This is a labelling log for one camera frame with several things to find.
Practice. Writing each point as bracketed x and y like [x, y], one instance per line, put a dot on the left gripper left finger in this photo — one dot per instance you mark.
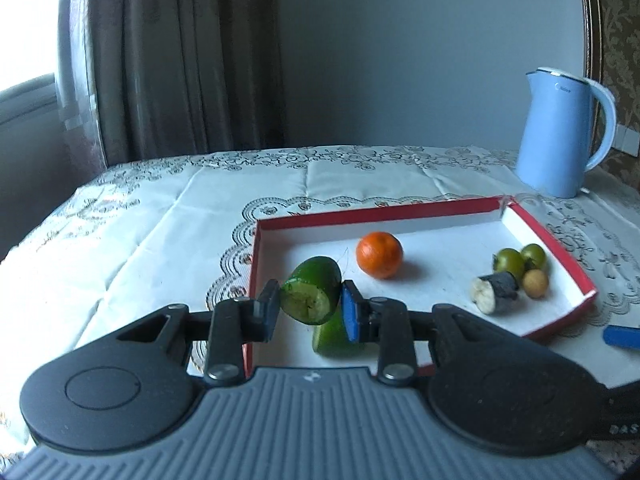
[237, 323]

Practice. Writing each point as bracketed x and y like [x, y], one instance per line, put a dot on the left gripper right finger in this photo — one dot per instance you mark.
[385, 322]

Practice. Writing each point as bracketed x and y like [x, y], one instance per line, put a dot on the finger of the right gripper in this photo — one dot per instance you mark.
[624, 337]

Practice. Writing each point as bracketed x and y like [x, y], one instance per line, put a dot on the green cucumber piece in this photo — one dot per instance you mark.
[311, 293]
[330, 339]

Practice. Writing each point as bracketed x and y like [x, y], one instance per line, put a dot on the green tomato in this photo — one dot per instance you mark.
[511, 261]
[534, 256]

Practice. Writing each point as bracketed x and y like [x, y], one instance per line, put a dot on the orange mandarin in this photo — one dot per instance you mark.
[379, 254]

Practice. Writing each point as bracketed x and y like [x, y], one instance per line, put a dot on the white embroidered tablecloth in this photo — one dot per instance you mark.
[179, 229]

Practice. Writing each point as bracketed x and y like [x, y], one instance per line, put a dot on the tan longan fruit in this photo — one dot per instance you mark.
[535, 283]

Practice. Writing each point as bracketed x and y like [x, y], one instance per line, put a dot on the red cardboard tray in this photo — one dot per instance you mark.
[446, 245]

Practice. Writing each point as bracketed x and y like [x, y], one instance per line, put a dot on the blue electric kettle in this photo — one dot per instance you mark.
[555, 152]

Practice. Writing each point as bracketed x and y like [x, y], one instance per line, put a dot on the brown patterned curtain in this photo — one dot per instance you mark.
[145, 79]

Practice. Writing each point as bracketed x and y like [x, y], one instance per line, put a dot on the white wall socket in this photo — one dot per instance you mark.
[626, 140]

